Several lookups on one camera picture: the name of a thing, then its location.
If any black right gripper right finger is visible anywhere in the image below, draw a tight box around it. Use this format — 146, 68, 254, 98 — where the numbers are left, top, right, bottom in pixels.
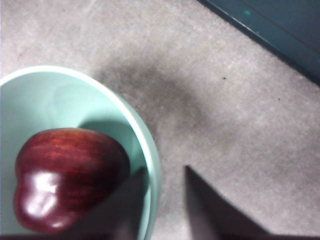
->
184, 164, 283, 240

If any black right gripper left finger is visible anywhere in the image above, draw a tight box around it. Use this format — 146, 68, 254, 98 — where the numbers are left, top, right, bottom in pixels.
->
57, 166, 151, 240

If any dark purple plum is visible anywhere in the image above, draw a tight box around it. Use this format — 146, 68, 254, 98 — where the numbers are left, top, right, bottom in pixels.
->
13, 127, 131, 235

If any teal ribbed bowl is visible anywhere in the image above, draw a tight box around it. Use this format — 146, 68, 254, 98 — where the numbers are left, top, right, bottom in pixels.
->
0, 65, 162, 240

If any black rectangular tray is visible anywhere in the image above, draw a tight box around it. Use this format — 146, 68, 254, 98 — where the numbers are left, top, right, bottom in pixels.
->
196, 0, 320, 87

